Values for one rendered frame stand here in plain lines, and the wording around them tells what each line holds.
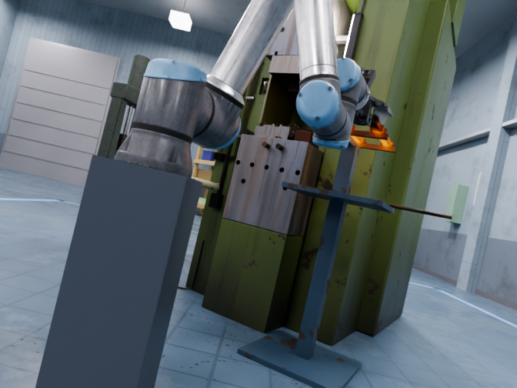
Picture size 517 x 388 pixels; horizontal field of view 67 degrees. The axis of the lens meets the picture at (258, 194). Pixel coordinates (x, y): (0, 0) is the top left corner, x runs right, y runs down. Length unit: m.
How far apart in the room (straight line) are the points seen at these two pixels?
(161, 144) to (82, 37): 11.46
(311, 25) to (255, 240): 1.21
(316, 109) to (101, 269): 0.58
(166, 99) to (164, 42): 10.66
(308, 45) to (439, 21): 1.80
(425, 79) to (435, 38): 0.24
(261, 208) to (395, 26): 1.11
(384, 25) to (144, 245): 1.69
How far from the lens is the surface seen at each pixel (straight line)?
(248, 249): 1.93
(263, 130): 2.06
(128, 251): 0.92
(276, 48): 2.21
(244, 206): 1.96
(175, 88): 0.96
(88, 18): 12.51
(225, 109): 1.11
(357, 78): 1.01
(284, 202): 1.86
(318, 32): 0.93
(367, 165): 1.96
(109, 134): 7.49
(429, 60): 2.56
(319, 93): 0.85
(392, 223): 2.35
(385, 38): 2.17
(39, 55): 12.62
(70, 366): 1.02
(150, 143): 0.94
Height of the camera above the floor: 0.57
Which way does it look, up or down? 2 degrees up
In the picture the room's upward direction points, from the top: 13 degrees clockwise
